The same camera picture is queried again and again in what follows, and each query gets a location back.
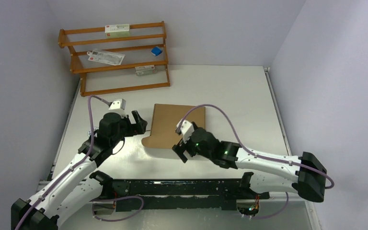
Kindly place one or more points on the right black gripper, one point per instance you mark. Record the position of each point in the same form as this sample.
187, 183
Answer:
178, 149

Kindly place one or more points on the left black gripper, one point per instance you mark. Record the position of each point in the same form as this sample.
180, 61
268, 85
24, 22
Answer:
136, 128

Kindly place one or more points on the brown cardboard box sheet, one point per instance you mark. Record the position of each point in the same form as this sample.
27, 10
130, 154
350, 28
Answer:
163, 126

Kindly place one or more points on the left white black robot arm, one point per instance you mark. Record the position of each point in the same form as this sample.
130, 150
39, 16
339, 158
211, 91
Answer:
80, 182

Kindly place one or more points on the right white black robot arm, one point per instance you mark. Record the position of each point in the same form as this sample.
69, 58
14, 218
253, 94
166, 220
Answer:
303, 175

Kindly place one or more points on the small white box lower shelf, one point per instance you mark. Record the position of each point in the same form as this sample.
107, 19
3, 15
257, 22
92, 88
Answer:
145, 70

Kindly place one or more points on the small blue box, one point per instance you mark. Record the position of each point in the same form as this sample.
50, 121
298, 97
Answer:
156, 51

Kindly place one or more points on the white green box top shelf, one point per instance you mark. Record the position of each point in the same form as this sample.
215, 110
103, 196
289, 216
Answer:
117, 30

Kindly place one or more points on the blue white patterned round tape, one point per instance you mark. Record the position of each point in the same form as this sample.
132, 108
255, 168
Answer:
90, 131

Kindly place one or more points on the orange wooden shelf rack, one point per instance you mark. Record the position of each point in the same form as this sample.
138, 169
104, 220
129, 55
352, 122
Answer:
98, 78

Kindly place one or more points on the clear plastic package red label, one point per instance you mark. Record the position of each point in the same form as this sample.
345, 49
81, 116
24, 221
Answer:
105, 57

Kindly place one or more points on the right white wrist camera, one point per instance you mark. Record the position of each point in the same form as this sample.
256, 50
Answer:
185, 129

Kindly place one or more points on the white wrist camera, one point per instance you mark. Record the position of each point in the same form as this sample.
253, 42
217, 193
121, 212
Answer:
118, 106
185, 129

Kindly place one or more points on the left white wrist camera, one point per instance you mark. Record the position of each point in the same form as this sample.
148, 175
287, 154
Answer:
118, 106

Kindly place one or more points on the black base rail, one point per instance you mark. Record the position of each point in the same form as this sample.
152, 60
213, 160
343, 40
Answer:
131, 194

